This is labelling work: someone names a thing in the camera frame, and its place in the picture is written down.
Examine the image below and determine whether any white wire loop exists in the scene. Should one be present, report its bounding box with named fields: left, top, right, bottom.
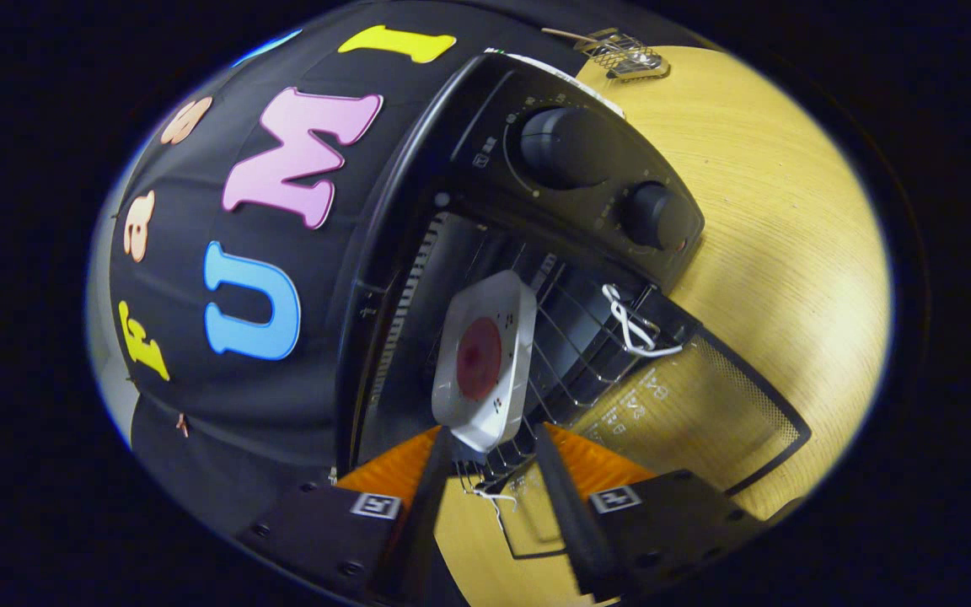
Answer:
left=602, top=283, right=683, bottom=359
left=464, top=484, right=521, bottom=512

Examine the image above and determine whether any metal wire basket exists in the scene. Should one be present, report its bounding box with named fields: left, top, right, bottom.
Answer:
left=578, top=28, right=672, bottom=82

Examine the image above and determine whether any white square plate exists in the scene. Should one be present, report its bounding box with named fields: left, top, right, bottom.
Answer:
left=432, top=270, right=538, bottom=454

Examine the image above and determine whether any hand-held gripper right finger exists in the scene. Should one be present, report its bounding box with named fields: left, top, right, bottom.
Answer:
left=534, top=422, right=769, bottom=601

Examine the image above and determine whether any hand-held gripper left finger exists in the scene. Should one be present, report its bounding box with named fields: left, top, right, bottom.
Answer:
left=237, top=426, right=453, bottom=604

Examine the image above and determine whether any pink round meat slice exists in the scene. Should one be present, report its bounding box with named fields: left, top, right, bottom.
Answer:
left=456, top=317, right=503, bottom=402

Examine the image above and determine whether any black toaster oven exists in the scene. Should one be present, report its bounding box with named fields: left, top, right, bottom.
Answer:
left=335, top=52, right=813, bottom=561

